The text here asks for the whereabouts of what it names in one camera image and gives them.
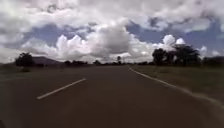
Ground tall lone tree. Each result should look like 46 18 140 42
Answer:
116 55 123 66

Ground distant row of trees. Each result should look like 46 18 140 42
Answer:
62 59 154 66

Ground dark asphalt road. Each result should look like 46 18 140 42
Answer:
0 64 224 128

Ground white dashed centre line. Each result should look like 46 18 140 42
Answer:
36 77 88 101

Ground white road edge line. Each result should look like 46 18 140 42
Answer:
127 67 224 110

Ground distant hill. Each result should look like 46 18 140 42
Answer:
31 56 64 66

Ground group of dark trees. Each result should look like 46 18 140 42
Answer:
151 43 224 67

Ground dark tree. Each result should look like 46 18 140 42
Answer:
14 51 35 68

